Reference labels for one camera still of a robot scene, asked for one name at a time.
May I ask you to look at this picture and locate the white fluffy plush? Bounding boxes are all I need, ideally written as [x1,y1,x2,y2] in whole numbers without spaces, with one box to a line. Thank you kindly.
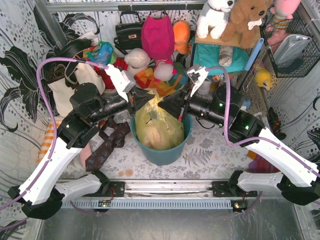
[124,48,151,76]

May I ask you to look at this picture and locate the colourful scarf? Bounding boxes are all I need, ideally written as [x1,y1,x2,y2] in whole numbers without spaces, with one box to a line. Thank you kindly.
[83,41,117,65]

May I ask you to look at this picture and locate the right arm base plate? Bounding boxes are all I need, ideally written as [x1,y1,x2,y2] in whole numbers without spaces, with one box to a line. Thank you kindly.
[211,181,258,198]

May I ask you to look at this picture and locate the red garment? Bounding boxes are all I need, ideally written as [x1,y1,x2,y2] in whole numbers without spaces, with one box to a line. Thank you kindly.
[94,57,128,90]

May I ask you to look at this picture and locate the white plush dog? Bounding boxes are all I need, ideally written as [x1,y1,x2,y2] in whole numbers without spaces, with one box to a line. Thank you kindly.
[196,0,235,39]

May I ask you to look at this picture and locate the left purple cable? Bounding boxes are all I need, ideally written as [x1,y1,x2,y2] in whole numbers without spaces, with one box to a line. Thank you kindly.
[0,56,110,231]

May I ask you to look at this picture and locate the yellow plush duck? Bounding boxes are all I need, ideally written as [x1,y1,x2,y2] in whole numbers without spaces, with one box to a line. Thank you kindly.
[253,63,272,90]

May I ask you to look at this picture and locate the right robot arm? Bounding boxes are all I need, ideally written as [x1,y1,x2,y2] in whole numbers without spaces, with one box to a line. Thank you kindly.
[158,84,320,206]

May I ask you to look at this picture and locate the cream canvas tote bag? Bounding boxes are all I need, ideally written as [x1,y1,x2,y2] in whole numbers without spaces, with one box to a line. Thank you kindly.
[48,63,106,117]

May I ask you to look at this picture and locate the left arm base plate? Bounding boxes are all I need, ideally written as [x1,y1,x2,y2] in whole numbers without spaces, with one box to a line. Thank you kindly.
[100,181,125,198]

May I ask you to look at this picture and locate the pink soft pad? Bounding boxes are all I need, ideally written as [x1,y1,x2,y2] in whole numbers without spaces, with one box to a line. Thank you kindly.
[79,143,92,169]

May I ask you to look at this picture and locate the silver pouch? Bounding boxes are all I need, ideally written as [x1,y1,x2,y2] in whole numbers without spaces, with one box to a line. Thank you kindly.
[273,34,312,65]

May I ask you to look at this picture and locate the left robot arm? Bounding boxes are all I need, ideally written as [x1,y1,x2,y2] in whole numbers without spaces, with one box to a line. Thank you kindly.
[8,83,154,220]

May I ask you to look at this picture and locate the teal trash bin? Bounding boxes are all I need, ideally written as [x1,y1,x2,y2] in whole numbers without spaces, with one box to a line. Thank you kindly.
[129,114,193,166]

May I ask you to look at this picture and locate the brown plush dog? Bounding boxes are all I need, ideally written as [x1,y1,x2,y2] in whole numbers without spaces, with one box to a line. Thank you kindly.
[220,0,272,49]

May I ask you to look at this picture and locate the black wire basket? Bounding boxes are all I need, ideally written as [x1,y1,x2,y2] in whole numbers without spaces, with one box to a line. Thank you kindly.
[260,11,313,78]

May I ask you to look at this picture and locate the brown floral necktie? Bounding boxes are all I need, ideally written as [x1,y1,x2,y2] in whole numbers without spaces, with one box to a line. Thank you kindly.
[85,117,131,172]

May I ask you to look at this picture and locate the pink plush toy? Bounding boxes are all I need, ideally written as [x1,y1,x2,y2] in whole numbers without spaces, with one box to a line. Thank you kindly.
[265,0,301,46]

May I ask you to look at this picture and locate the orange plush toy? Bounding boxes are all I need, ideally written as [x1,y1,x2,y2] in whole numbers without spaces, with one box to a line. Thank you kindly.
[173,20,192,55]

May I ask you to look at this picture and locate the black leather handbag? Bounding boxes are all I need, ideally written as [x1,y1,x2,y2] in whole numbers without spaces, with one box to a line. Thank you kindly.
[113,11,144,55]

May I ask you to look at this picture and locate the orange checkered towel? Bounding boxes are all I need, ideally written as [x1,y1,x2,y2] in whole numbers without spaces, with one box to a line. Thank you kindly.
[37,120,54,163]

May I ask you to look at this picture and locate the grey patterned rolled cloth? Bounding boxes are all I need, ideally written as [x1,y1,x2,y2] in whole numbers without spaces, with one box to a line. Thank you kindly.
[218,45,233,67]

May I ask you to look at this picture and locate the yellow trash bag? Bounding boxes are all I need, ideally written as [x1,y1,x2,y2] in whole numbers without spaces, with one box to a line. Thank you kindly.
[134,88,185,151]

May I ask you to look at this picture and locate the pink white plush doll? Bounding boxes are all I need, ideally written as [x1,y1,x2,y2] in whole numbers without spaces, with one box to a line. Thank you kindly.
[153,58,177,82]

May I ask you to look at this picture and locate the rainbow striped bag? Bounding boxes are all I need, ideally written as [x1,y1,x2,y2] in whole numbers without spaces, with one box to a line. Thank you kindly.
[134,62,188,97]

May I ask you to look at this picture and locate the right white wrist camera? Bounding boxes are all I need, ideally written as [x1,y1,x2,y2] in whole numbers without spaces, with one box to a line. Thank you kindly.
[186,64,209,97]

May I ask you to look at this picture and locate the black metal shelf rack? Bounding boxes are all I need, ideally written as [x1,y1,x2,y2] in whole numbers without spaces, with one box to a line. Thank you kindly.
[186,34,266,99]

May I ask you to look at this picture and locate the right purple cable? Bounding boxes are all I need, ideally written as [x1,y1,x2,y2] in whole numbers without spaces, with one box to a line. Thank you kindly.
[206,66,320,180]

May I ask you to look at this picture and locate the purple cable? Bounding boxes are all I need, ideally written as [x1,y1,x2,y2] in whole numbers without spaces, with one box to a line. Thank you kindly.
[0,56,110,231]
[206,66,320,180]

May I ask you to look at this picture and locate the magenta orange cloth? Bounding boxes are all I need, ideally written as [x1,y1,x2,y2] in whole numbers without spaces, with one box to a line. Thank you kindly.
[247,150,279,173]

